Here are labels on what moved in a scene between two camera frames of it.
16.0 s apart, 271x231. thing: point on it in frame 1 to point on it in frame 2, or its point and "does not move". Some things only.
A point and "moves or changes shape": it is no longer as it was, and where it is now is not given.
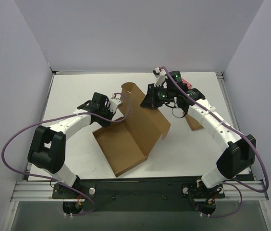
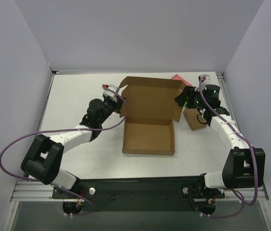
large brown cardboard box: [128, 141] moves or changes shape
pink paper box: [189, 85] does not move
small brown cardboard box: [193, 124] does not move
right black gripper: [151, 96] to [182, 96]
